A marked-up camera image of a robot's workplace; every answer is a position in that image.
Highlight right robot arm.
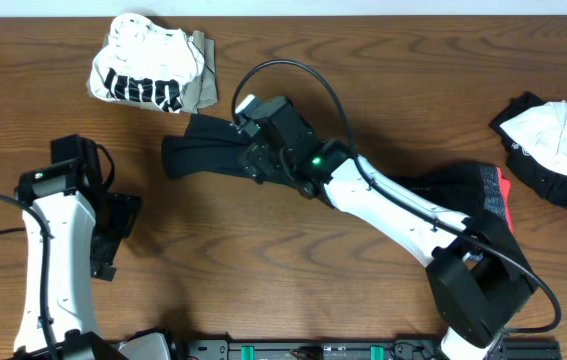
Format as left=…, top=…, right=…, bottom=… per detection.
left=234, top=95, right=536, bottom=359

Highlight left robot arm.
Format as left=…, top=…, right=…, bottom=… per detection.
left=13, top=134, right=175, bottom=359

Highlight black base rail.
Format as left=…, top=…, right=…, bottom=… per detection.
left=175, top=337, right=563, bottom=360

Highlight white shirt with black print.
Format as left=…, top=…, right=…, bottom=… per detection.
left=86, top=13, right=206, bottom=114

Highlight black and white garment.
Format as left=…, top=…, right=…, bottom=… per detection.
left=489, top=92, right=567, bottom=210

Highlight black pants with red waistband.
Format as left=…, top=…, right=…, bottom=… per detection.
left=160, top=112, right=515, bottom=234

